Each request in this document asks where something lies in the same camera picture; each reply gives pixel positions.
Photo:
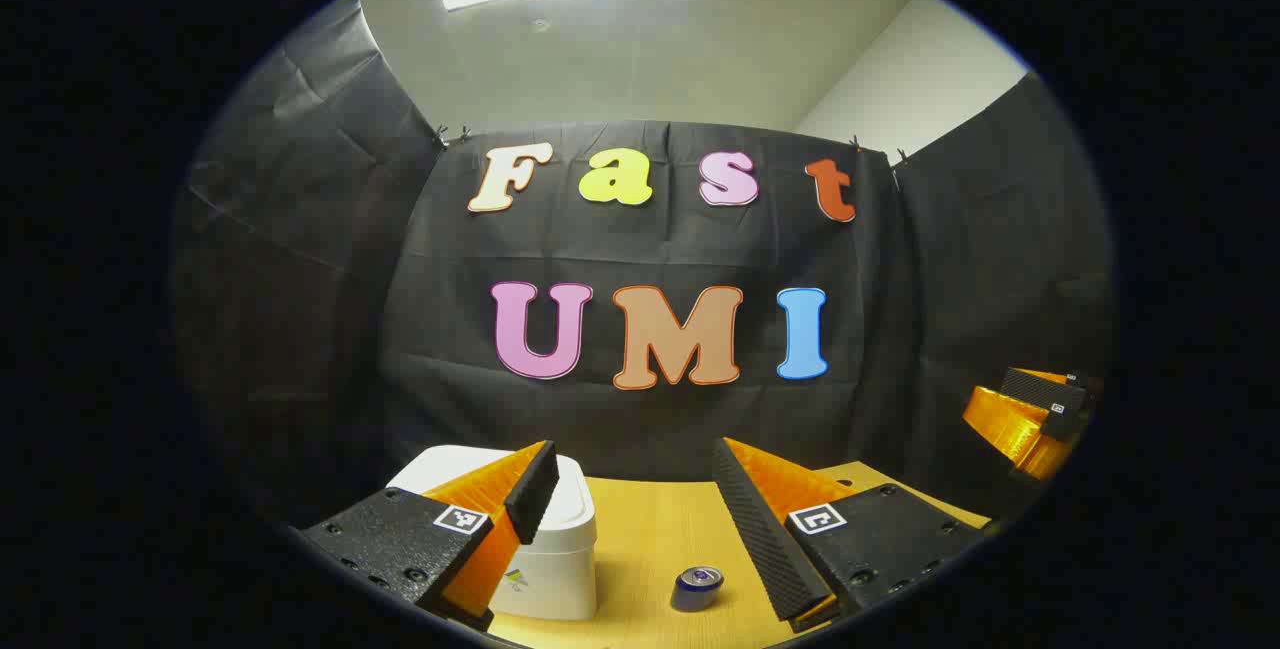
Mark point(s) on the blue pop can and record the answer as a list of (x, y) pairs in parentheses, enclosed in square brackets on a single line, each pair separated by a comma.
[(697, 589)]

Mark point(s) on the white desktop garbage bin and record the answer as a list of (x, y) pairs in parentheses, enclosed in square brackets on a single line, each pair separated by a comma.
[(560, 569)]

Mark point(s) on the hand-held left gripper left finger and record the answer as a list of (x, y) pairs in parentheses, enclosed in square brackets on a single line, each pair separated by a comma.
[(535, 494)]

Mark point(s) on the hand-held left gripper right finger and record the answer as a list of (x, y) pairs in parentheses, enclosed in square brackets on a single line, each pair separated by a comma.
[(760, 539)]

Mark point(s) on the black backdrop cloth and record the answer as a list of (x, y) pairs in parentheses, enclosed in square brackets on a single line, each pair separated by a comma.
[(650, 249)]

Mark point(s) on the wooden desktop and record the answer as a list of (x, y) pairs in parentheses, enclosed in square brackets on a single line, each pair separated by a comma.
[(640, 549)]

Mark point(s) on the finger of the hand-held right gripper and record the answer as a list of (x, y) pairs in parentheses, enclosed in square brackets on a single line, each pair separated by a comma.
[(1010, 424)]

